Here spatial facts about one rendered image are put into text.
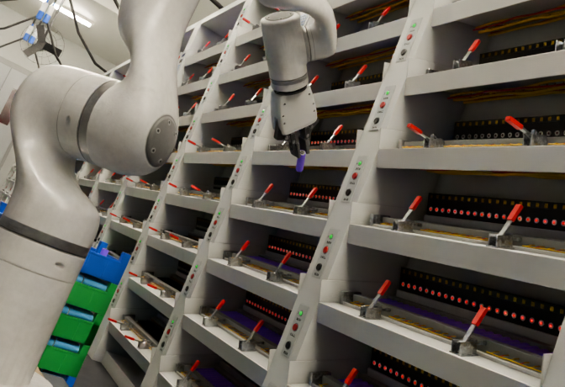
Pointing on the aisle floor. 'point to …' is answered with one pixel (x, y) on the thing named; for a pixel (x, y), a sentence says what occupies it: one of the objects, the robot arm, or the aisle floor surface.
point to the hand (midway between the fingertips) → (299, 146)
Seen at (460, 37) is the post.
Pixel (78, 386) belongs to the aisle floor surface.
